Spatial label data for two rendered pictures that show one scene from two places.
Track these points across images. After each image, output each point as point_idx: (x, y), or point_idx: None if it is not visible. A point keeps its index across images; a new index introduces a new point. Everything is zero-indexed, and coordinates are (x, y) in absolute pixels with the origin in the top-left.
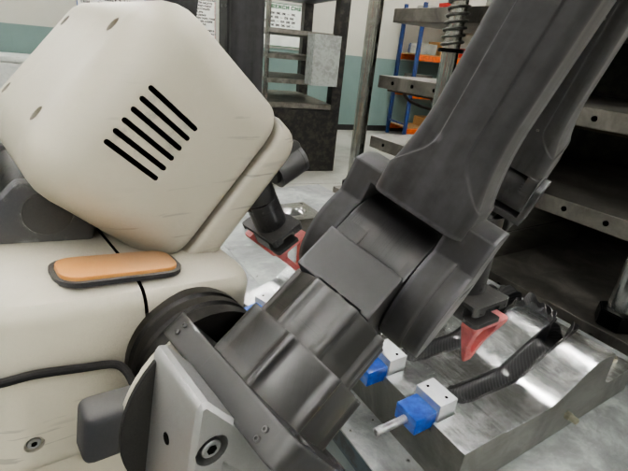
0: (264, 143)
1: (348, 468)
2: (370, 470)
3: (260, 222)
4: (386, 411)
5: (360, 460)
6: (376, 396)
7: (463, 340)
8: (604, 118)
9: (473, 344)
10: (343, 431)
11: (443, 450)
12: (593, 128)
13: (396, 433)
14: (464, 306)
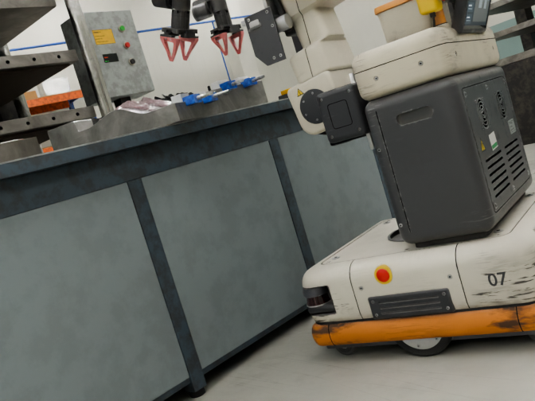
0: None
1: (248, 151)
2: (266, 104)
3: (189, 21)
4: (240, 101)
5: (262, 107)
6: (233, 100)
7: (241, 40)
8: (38, 57)
9: (236, 48)
10: (251, 106)
11: (258, 87)
12: (37, 64)
13: (247, 105)
14: (238, 25)
